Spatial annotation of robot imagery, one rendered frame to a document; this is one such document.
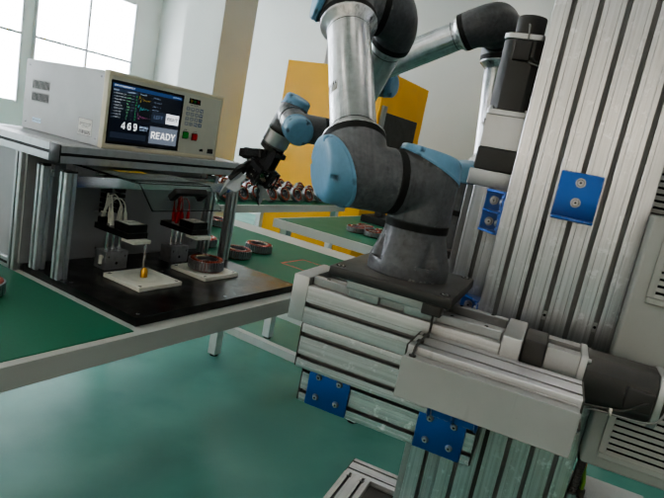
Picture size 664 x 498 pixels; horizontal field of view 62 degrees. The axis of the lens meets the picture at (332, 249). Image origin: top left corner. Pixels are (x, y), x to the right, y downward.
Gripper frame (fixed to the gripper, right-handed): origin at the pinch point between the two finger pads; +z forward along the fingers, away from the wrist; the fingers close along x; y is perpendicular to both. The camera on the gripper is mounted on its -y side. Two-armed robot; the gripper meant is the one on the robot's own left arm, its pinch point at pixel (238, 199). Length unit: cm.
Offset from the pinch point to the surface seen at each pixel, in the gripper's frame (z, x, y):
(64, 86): -4, -43, -37
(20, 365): 23, -62, 44
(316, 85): 0, 255, -293
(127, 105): -9.9, -31.9, -21.4
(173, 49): 109, 331, -725
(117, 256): 29.4, -24.5, -5.6
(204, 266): 23.4, -1.7, 3.1
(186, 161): 0.8, -9.0, -19.7
